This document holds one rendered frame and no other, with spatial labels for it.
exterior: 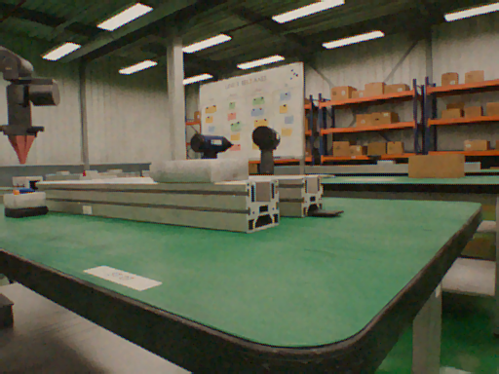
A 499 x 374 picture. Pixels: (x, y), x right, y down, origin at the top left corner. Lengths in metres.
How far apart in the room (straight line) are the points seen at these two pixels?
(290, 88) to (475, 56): 7.94
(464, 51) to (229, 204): 10.94
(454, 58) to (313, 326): 11.20
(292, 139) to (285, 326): 3.65
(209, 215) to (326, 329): 0.42
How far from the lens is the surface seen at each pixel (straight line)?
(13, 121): 1.09
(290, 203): 0.77
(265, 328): 0.26
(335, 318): 0.28
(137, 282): 0.38
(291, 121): 3.90
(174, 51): 9.75
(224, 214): 0.62
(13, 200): 1.06
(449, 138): 11.14
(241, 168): 0.69
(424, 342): 0.98
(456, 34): 11.55
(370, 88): 10.75
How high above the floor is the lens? 0.89
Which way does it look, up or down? 4 degrees down
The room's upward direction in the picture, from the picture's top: 2 degrees counter-clockwise
